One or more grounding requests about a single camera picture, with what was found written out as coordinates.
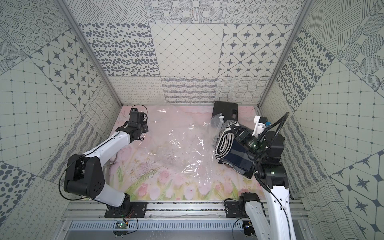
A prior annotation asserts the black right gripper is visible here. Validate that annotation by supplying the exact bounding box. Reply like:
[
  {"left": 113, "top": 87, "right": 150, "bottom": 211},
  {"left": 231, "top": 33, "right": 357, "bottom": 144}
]
[{"left": 231, "top": 125, "right": 267, "bottom": 162}]

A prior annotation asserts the black white herringbone knit blanket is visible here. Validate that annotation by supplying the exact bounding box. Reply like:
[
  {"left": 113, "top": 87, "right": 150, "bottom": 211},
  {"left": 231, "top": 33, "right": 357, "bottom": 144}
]
[{"left": 214, "top": 120, "right": 240, "bottom": 160}]

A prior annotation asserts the dark grey blanket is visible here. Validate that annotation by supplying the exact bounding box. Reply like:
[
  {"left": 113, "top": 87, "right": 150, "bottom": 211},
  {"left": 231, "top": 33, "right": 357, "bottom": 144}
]
[{"left": 219, "top": 141, "right": 254, "bottom": 179}]

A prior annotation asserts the clear plastic vacuum bag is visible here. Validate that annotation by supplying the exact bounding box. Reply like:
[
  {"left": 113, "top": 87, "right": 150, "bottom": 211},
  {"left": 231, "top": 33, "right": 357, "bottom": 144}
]
[{"left": 129, "top": 105, "right": 224, "bottom": 185}]

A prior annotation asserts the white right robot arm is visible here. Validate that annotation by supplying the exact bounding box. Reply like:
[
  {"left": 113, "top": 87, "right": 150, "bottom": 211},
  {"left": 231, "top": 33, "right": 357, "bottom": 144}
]
[{"left": 216, "top": 113, "right": 296, "bottom": 240}]

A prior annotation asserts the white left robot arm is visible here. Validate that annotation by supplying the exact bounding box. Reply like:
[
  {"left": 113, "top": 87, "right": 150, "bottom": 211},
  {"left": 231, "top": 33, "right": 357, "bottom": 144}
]
[{"left": 59, "top": 106, "right": 149, "bottom": 211}]

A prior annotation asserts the black plastic tool case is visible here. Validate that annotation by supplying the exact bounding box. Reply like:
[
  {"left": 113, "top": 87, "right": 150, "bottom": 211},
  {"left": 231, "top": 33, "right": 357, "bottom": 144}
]
[{"left": 212, "top": 101, "right": 239, "bottom": 123}]

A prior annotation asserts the right black circuit module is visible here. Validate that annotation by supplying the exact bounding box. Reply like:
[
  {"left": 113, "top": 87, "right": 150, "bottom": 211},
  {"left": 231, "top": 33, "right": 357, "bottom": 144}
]
[{"left": 242, "top": 220, "right": 256, "bottom": 237}]

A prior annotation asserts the left green circuit board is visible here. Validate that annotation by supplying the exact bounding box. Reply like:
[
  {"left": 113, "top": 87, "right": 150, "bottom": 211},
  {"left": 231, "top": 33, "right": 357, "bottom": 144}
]
[{"left": 113, "top": 222, "right": 130, "bottom": 237}]

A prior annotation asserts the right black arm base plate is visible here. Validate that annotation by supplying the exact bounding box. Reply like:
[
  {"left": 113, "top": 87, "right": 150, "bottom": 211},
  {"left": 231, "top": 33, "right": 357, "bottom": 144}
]
[{"left": 223, "top": 192, "right": 265, "bottom": 218}]

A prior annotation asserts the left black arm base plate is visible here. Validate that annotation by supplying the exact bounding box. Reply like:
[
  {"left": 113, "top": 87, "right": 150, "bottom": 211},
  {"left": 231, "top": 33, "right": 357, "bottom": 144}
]
[{"left": 104, "top": 194, "right": 148, "bottom": 219}]

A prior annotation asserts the aluminium mounting rail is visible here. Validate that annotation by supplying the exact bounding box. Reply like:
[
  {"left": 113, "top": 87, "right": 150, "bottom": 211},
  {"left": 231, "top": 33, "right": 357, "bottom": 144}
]
[{"left": 61, "top": 200, "right": 310, "bottom": 221}]

